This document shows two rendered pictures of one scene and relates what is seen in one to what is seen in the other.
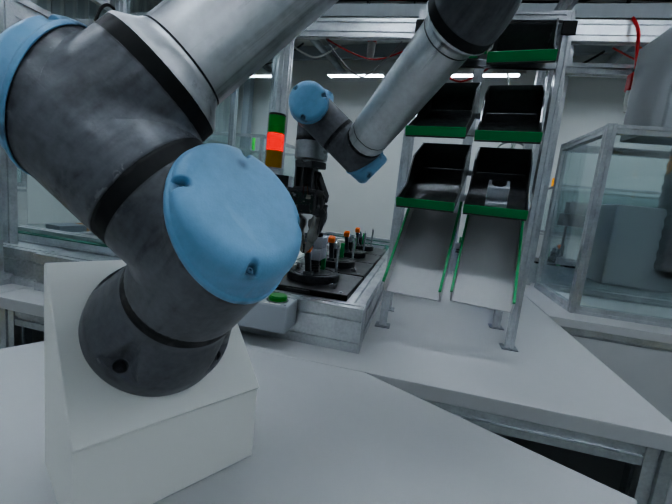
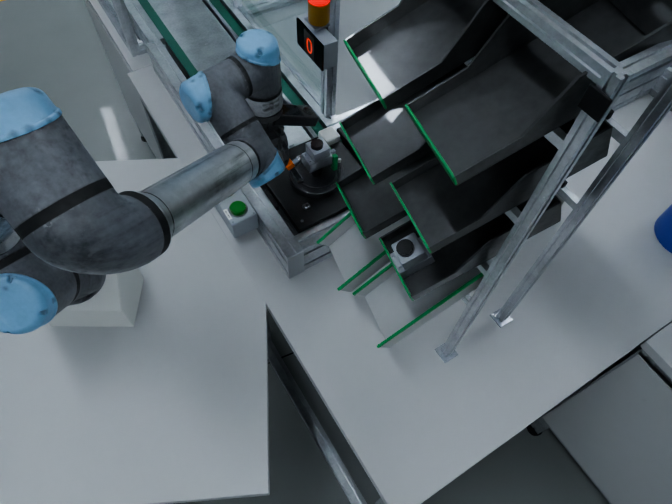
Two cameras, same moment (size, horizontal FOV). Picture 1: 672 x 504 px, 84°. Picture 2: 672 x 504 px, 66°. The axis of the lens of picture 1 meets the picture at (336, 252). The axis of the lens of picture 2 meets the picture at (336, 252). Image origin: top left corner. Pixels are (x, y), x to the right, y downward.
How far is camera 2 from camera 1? 1.07 m
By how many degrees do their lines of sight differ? 60
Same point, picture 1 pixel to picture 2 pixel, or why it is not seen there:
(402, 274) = (348, 241)
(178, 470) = (88, 322)
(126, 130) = not seen: outside the picture
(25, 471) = not seen: hidden behind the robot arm
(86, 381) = not seen: hidden behind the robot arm
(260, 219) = (12, 315)
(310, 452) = (158, 343)
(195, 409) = (82, 311)
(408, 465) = (190, 384)
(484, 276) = (404, 299)
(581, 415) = (354, 444)
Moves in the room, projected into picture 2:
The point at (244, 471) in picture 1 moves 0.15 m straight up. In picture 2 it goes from (123, 333) to (100, 305)
